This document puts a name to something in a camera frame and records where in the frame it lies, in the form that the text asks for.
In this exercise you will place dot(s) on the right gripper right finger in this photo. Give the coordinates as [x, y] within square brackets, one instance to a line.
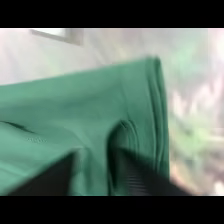
[140, 178]

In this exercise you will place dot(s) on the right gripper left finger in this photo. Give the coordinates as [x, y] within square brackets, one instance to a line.
[55, 178]

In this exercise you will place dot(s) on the green T-shirt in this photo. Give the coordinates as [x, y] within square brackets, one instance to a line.
[83, 110]

